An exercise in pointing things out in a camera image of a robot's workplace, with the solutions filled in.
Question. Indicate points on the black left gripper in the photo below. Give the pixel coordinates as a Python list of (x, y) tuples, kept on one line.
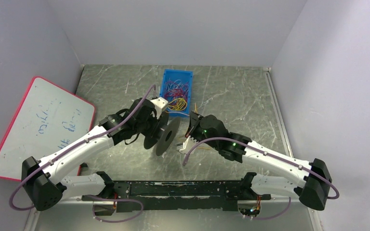
[(154, 118)]

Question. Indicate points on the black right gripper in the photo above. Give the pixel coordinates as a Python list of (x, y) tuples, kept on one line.
[(191, 126)]

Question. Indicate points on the black cable spool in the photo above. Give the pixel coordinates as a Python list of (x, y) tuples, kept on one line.
[(161, 135)]

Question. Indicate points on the blue plastic bin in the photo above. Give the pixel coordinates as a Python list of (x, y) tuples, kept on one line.
[(176, 88)]

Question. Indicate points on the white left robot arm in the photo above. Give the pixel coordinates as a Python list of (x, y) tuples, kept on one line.
[(47, 181)]

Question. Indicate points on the pink framed whiteboard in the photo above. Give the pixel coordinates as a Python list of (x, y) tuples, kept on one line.
[(48, 119)]

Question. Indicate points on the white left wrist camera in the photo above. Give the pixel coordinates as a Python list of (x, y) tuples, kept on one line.
[(161, 105)]

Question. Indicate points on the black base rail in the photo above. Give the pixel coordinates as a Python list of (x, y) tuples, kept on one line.
[(173, 195)]

